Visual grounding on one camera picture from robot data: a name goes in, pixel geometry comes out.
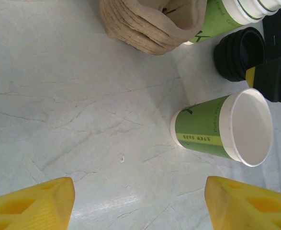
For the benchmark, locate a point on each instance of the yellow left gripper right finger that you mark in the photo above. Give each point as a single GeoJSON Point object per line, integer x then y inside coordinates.
{"type": "Point", "coordinates": [250, 210]}

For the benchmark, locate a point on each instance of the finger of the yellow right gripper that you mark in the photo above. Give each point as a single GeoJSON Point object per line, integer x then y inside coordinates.
{"type": "Point", "coordinates": [274, 79]}

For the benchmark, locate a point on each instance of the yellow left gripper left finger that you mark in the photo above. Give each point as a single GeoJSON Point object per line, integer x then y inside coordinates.
{"type": "Point", "coordinates": [35, 208]}

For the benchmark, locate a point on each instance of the green paper coffee cup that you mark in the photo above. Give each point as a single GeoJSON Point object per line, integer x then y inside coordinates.
{"type": "Point", "coordinates": [197, 127]}

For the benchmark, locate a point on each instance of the black and grey chessboard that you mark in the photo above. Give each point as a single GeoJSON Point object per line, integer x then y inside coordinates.
{"type": "Point", "coordinates": [276, 31]}

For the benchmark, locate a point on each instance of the stack of black cup lids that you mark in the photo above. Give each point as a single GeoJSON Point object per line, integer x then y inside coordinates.
{"type": "Point", "coordinates": [228, 52]}

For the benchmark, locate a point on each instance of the stack of green paper cups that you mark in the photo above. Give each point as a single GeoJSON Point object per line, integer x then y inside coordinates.
{"type": "Point", "coordinates": [216, 19]}

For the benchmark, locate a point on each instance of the stack of cardboard cup carriers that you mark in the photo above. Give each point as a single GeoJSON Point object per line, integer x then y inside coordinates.
{"type": "Point", "coordinates": [142, 24]}

